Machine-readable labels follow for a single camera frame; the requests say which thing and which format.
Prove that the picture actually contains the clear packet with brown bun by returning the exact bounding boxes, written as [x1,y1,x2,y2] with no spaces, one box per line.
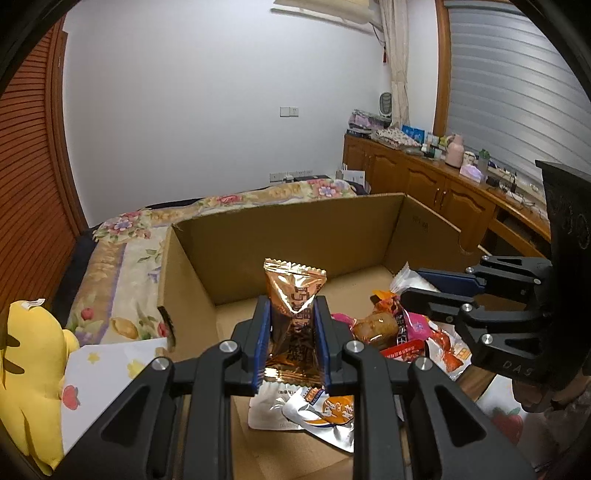
[352,311,400,347]

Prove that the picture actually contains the wooden window frame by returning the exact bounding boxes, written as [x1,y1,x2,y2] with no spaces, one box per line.
[434,0,451,137]

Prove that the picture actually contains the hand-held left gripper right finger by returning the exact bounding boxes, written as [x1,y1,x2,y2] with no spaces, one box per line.
[314,295,536,480]

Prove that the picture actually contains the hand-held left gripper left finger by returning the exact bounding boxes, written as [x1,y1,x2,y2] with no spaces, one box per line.
[55,295,273,480]

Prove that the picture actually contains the wooden cabinet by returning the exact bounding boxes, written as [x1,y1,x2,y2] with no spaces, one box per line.
[342,131,555,259]

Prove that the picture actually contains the pink black snack packet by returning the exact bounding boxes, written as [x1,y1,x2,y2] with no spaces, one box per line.
[330,290,439,356]

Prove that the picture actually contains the person's right hand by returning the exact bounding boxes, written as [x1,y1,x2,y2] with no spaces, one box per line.
[510,378,591,416]

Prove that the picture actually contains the silver orange blue snack packet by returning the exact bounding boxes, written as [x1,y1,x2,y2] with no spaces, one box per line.
[281,387,356,453]

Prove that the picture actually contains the grey window blind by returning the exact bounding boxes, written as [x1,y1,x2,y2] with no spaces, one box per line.
[445,0,591,181]

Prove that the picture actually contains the copper foil snack packet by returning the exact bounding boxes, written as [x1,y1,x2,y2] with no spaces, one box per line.
[263,257,328,386]

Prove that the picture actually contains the white strawberry print sheet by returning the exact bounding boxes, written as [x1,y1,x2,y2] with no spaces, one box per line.
[60,337,561,476]

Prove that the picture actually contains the yellow plush pillow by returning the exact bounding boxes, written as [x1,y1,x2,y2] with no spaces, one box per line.
[0,299,80,476]

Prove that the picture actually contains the small white snack packet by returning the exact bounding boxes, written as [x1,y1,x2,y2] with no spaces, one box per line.
[390,261,441,296]

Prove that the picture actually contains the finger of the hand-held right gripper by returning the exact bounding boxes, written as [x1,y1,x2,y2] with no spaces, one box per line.
[399,287,549,346]
[417,255,553,302]

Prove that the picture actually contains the white air conditioner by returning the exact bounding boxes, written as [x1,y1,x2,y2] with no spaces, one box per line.
[270,0,384,24]

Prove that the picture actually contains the wooden louvered door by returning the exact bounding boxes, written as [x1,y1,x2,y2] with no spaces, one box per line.
[0,18,88,315]

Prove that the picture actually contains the beige curtain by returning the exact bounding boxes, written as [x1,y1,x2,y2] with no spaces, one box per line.
[379,0,409,127]

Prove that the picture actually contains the white red snack packet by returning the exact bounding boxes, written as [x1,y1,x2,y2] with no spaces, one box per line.
[381,330,474,381]

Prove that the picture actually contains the pink thermos jug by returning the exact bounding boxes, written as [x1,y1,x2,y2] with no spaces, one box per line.
[444,134,464,167]

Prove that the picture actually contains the silver white crinkled snack packet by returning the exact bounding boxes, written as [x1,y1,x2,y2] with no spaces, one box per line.
[248,383,305,431]

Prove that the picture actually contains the floral patterned cloth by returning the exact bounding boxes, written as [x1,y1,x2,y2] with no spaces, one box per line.
[372,127,423,149]

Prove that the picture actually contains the pile of folded cloths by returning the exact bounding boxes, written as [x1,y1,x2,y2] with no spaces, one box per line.
[348,109,393,134]

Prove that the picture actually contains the brown cardboard box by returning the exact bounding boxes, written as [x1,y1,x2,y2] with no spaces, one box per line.
[157,191,497,480]

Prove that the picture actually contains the floral blanket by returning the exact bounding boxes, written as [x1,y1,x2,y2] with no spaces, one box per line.
[67,178,358,347]

